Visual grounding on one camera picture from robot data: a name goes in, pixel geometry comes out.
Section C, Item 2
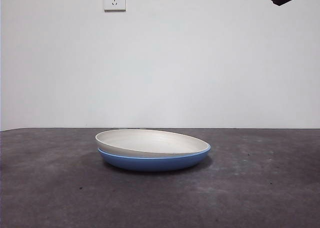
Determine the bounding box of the white round plate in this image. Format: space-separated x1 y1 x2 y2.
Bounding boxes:
94 128 210 160

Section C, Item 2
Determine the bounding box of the blue round plate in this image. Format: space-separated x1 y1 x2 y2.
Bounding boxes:
97 144 212 173

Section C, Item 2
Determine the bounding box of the white wall power socket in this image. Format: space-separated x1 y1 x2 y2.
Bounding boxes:
103 0 127 13

